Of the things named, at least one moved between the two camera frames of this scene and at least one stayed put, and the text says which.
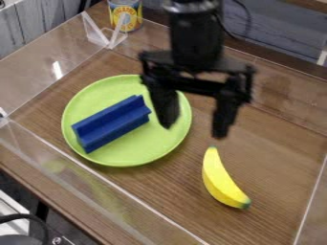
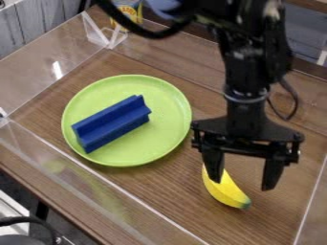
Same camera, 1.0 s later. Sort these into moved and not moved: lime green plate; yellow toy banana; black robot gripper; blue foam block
Moved: black robot gripper
Not moved: lime green plate; yellow toy banana; blue foam block
